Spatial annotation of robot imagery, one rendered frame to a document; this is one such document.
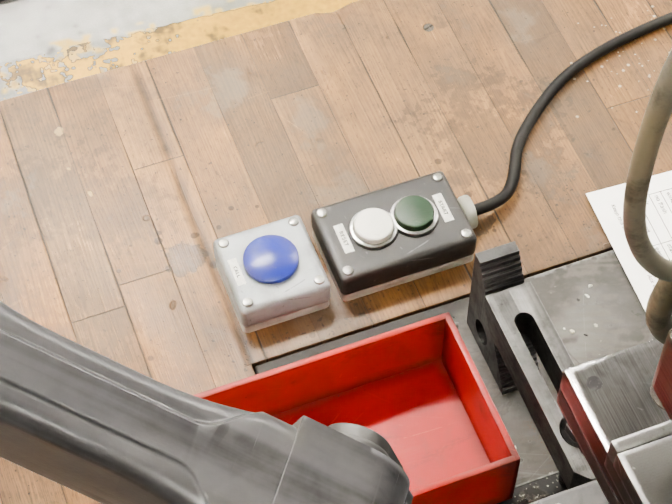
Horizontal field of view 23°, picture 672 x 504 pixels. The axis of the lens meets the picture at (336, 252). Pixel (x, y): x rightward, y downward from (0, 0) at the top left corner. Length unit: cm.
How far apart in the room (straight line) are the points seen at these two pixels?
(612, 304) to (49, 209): 43
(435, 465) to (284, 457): 42
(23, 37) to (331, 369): 154
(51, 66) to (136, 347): 139
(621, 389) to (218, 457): 28
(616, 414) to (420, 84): 50
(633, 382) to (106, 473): 32
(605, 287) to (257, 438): 55
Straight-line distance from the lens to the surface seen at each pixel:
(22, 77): 253
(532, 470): 113
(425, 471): 112
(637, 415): 89
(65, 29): 258
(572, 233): 124
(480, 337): 116
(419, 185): 121
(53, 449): 69
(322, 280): 116
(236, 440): 70
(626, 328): 120
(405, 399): 114
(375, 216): 119
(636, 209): 70
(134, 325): 119
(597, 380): 89
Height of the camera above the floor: 191
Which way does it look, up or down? 56 degrees down
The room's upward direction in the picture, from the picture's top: straight up
